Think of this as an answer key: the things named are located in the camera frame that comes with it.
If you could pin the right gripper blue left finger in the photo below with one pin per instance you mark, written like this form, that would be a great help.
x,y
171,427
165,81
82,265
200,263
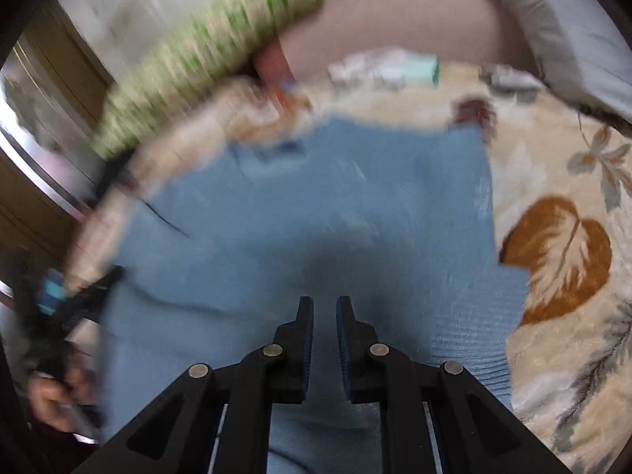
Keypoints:
x,y
291,369

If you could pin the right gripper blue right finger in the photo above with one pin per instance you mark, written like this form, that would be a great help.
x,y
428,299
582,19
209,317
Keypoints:
x,y
361,370

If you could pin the light blue knit sweater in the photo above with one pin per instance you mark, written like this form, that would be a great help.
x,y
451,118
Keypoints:
x,y
400,221

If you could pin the person's left hand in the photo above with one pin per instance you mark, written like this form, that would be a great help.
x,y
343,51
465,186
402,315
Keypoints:
x,y
49,399

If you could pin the striped blue sock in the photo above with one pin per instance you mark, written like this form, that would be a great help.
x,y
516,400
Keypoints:
x,y
52,294

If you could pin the black cloth on bed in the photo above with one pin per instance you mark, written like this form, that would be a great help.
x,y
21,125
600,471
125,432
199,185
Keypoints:
x,y
115,172

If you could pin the small foil packet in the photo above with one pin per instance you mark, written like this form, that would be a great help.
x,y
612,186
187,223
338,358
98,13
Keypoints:
x,y
280,98

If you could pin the leaf pattern beige blanket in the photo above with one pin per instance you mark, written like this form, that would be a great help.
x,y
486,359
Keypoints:
x,y
562,211

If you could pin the grey crumpled cloth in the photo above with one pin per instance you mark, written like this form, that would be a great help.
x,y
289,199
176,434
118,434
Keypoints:
x,y
503,78

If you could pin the green checkered pillow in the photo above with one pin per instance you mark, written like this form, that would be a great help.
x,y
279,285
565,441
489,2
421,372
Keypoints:
x,y
185,66

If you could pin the pink quilted pillow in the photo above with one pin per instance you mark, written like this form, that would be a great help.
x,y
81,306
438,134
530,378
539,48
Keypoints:
x,y
474,31

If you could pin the grey pillow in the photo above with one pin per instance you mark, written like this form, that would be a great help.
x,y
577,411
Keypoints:
x,y
581,54

